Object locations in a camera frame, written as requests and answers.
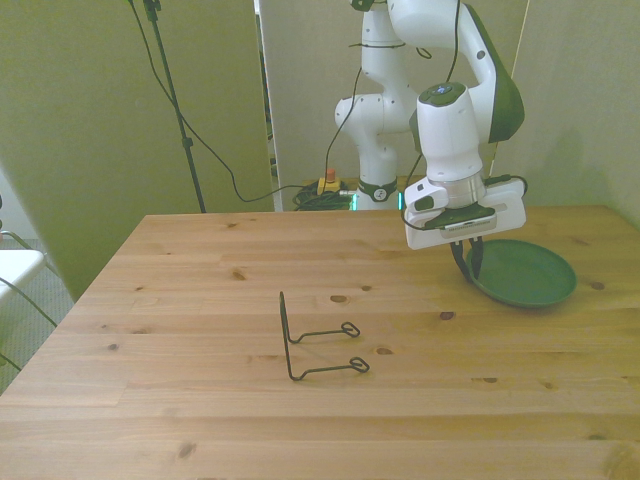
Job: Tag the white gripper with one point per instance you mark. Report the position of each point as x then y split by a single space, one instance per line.
507 210

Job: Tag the green round plate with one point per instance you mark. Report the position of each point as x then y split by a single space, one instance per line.
525 277

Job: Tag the yellow emergency stop button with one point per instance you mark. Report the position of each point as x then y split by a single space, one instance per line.
330 184

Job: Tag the white metal chair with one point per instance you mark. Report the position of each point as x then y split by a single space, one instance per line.
17 267

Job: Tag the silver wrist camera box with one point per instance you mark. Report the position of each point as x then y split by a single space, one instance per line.
470 225

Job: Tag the black camera tripod stand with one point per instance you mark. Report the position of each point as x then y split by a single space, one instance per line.
172 100

